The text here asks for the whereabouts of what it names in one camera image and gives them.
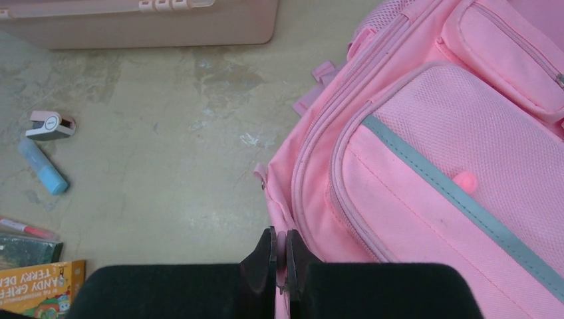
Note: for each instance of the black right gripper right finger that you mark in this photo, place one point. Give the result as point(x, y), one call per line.
point(373, 290)

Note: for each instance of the pink student backpack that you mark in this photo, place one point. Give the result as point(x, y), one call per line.
point(438, 140)

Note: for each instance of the orange treehouse book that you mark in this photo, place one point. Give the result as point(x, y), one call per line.
point(42, 291)

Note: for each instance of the green wonderland book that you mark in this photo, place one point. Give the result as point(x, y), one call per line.
point(21, 251)

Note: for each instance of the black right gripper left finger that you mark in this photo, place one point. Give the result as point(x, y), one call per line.
point(240, 290)

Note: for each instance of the blue highlighter marker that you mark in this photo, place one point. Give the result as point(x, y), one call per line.
point(47, 173)

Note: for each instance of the translucent orange plastic box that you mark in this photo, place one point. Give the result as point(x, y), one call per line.
point(138, 24)

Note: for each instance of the red pen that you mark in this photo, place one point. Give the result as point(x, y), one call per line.
point(28, 229)

